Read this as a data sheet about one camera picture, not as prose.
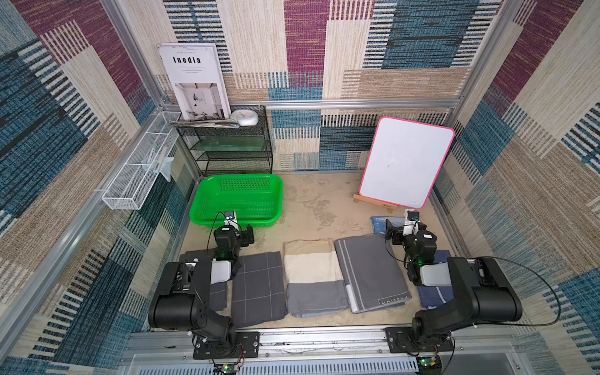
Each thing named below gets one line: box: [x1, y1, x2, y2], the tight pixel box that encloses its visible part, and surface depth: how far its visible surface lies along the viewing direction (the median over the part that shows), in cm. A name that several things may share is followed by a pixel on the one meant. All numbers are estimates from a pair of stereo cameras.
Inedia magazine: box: [157, 42, 233, 122], surface depth 81 cm
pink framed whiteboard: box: [358, 116, 455, 211], surface depth 95 cm
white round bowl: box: [230, 108, 259, 127], surface depth 92 cm
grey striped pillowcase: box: [334, 233, 413, 315], surface depth 85 cm
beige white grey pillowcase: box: [282, 238, 350, 318], surface depth 87 cm
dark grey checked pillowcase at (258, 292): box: [231, 250, 288, 329], surface depth 85 cm
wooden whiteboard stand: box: [353, 193, 398, 215], surface depth 105 cm
